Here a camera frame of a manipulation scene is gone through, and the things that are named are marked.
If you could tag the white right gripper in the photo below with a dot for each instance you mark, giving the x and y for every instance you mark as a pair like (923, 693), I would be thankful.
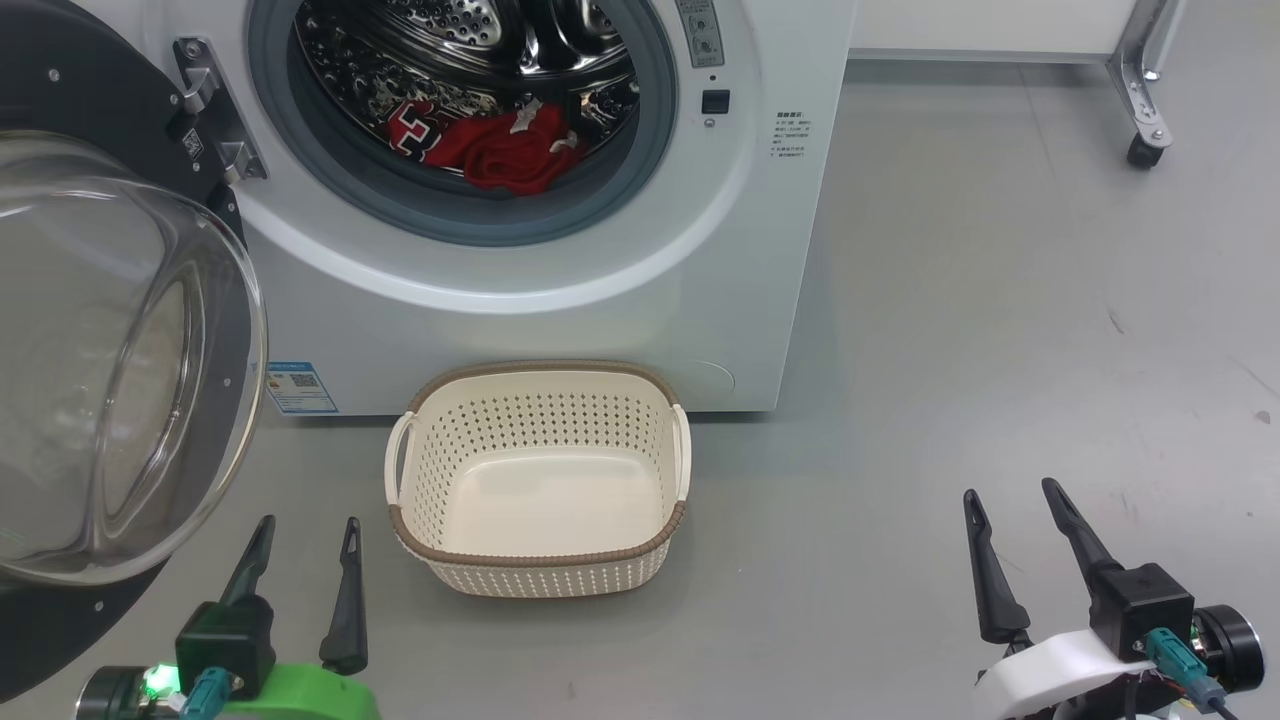
(1040, 675)

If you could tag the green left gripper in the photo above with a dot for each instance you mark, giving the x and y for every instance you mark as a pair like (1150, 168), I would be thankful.
(320, 695)

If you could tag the black glass washing machine door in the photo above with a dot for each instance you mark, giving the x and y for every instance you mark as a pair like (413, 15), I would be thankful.
(120, 380)

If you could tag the red sports jersey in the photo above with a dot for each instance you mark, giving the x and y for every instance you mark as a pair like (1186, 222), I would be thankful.
(505, 155)

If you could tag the cream perforated laundry basket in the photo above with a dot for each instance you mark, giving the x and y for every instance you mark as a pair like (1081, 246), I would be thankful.
(540, 500)

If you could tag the white washing machine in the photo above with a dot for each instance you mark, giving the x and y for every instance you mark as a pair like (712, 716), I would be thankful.
(600, 330)

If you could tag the grey rubber door seal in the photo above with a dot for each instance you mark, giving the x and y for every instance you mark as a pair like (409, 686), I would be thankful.
(440, 218)

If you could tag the metal door hinge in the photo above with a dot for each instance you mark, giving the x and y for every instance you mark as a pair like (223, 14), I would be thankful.
(215, 110)

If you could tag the black door latch slot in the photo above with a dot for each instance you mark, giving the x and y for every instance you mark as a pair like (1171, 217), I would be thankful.
(715, 101)

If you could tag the steel washing machine drum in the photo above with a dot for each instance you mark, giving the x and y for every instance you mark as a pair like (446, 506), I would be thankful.
(480, 40)

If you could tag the blue energy label sticker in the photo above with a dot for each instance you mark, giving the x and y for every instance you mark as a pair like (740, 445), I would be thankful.
(300, 388)

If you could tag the white panel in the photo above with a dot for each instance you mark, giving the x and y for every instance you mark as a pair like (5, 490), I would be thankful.
(980, 25)

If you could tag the grey warning label strip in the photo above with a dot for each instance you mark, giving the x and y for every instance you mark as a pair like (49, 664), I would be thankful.
(700, 30)

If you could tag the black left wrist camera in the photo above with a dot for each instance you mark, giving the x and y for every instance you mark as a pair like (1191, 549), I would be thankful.
(228, 640)

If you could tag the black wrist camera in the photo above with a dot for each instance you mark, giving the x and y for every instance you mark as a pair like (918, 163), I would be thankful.
(1140, 605)
(228, 640)

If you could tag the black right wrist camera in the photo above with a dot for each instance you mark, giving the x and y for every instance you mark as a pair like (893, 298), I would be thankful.
(1140, 605)

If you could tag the metal frame leg with caster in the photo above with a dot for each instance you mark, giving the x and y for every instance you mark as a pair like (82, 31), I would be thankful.
(1145, 80)

